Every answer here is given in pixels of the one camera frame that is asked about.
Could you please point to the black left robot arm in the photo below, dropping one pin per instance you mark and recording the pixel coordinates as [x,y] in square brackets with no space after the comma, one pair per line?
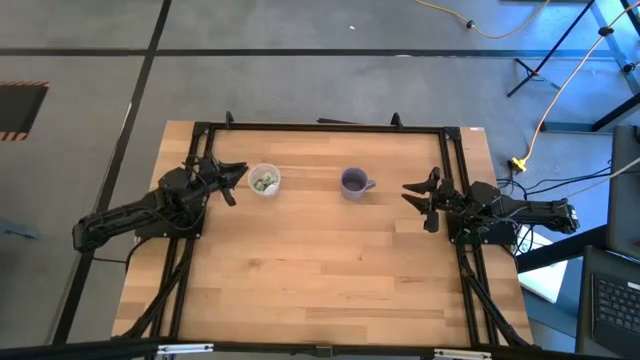
[125,215]

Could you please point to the dark grey laptop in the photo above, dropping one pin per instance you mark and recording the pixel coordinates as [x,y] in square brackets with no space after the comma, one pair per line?
[617,305]

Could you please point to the black aluminium table frame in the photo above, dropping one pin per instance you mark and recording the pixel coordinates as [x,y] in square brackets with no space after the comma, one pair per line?
[325,128]

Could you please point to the black crossbar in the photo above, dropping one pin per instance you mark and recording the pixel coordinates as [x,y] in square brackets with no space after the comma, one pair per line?
[100,348]

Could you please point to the blue grey floor object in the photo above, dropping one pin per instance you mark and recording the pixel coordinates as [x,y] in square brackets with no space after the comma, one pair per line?
[17,231]

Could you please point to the black metal bar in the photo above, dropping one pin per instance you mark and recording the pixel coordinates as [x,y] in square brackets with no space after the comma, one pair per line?
[560,250]

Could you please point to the black hatch with hazard stripes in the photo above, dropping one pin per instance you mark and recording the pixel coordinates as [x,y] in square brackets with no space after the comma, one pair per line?
[20,107]

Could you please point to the silver metal bracket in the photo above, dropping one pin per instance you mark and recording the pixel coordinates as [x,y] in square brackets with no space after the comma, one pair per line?
[462,354]
[185,348]

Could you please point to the white sheet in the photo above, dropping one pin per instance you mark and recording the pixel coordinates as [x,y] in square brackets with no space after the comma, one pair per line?
[545,282]

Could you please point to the purple mug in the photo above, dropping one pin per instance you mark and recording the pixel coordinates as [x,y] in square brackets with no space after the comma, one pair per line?
[347,192]

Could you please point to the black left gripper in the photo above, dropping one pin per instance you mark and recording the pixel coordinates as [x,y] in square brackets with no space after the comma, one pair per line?
[207,175]

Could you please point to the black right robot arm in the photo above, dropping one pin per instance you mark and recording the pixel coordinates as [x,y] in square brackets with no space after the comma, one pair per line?
[540,215]

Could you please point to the clear plastic cup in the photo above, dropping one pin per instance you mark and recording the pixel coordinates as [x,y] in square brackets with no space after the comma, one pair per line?
[256,172]

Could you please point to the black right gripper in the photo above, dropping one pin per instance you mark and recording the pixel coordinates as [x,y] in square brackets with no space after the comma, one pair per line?
[450,199]

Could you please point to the black metal stand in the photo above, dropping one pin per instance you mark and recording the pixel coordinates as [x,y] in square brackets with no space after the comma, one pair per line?
[550,49]

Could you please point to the green Stevia sweetener packet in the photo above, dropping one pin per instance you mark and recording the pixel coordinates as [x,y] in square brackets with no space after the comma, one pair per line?
[259,185]
[270,178]

